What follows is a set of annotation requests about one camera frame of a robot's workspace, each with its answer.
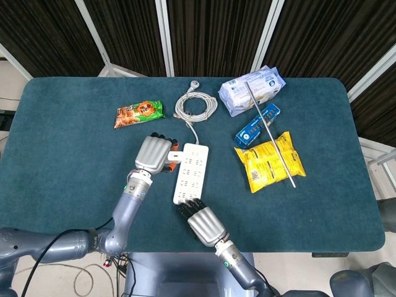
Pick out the blue biscuit box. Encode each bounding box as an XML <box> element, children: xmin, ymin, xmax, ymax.
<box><xmin>233</xmin><ymin>103</ymin><xmax>282</xmax><ymax>148</ymax></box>

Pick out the green orange snack bag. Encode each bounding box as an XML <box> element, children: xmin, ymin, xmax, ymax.
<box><xmin>113</xmin><ymin>100</ymin><xmax>166</xmax><ymax>130</ymax></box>

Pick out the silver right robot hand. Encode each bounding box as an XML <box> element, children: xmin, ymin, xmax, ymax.
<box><xmin>177</xmin><ymin>199</ymin><xmax>226</xmax><ymax>248</ymax></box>

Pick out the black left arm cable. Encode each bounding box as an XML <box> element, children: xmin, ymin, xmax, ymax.
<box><xmin>22</xmin><ymin>216</ymin><xmax>115</xmax><ymax>297</ymax></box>

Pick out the pale purple tissue pack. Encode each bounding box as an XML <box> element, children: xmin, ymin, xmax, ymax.
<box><xmin>218</xmin><ymin>65</ymin><xmax>286</xmax><ymax>118</ymax></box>

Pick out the white partition frame post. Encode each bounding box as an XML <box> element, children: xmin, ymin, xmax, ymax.
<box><xmin>0</xmin><ymin>43</ymin><xmax>33</xmax><ymax>80</ymax></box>
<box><xmin>74</xmin><ymin>0</ymin><xmax>149</xmax><ymax>78</ymax></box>
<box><xmin>251</xmin><ymin>0</ymin><xmax>285</xmax><ymax>74</ymax></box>
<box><xmin>346</xmin><ymin>43</ymin><xmax>396</xmax><ymax>103</ymax></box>
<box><xmin>154</xmin><ymin>0</ymin><xmax>176</xmax><ymax>77</ymax></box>

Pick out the blue-grey robot torso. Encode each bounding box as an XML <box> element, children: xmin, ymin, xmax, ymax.
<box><xmin>123</xmin><ymin>252</ymin><xmax>257</xmax><ymax>297</ymax></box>

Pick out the beige floor cable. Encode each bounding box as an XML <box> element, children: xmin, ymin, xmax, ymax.
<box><xmin>15</xmin><ymin>262</ymin><xmax>116</xmax><ymax>297</ymax></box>

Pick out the yellow snack bag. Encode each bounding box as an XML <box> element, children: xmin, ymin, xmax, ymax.
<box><xmin>234</xmin><ymin>131</ymin><xmax>307</xmax><ymax>194</ymax></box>

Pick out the white power strip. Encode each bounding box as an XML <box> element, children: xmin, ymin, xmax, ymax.
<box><xmin>172</xmin><ymin>142</ymin><xmax>210</xmax><ymax>205</ymax></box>

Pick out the long metal rod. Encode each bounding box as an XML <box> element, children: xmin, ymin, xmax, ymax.
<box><xmin>244</xmin><ymin>81</ymin><xmax>297</xmax><ymax>189</ymax></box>

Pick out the coiled white power cable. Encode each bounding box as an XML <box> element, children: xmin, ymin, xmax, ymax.
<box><xmin>174</xmin><ymin>79</ymin><xmax>218</xmax><ymax>145</ymax></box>

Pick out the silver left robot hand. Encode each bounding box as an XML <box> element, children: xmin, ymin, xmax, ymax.
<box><xmin>134</xmin><ymin>132</ymin><xmax>181</xmax><ymax>174</ymax></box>

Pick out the teal table cloth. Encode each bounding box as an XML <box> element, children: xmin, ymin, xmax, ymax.
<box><xmin>0</xmin><ymin>76</ymin><xmax>386</xmax><ymax>253</ymax></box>

